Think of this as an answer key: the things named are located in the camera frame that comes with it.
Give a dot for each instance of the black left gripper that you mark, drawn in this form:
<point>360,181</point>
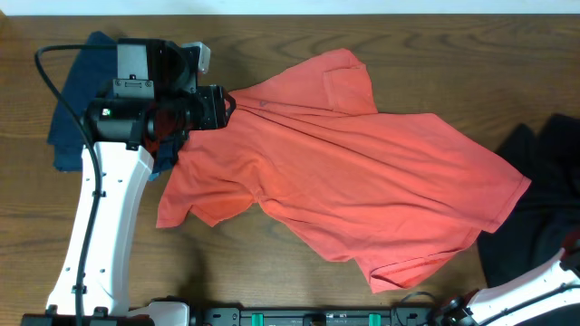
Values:
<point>217,107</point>

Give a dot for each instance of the orange polo shirt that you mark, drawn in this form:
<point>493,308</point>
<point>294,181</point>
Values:
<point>399,194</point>

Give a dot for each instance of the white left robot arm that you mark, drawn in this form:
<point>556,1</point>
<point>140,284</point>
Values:
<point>155,96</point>

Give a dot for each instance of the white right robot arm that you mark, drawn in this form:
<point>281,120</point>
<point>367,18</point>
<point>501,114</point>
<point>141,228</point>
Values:
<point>549,287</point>

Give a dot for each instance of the folded navy blue garment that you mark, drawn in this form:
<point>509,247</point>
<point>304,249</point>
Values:
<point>90,70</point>

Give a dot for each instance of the black garment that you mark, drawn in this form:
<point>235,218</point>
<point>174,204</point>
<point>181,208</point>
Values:
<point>549,209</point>

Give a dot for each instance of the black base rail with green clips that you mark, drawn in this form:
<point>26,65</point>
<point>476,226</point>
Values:
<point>272,317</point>

